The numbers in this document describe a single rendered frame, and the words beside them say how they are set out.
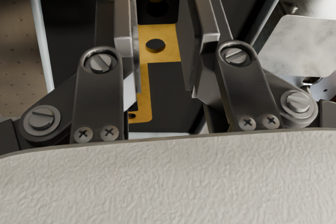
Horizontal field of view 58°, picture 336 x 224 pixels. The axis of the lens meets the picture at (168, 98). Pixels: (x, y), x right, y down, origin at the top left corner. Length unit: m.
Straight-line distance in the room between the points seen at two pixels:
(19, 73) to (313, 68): 0.81
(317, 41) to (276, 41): 0.04
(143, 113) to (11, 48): 0.68
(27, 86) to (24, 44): 0.18
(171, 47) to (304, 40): 0.19
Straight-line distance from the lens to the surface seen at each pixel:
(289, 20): 0.29
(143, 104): 0.26
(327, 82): 0.62
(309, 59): 0.35
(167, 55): 0.16
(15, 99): 1.10
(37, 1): 0.18
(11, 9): 0.82
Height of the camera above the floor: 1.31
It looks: 35 degrees down
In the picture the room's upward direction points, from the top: 173 degrees clockwise
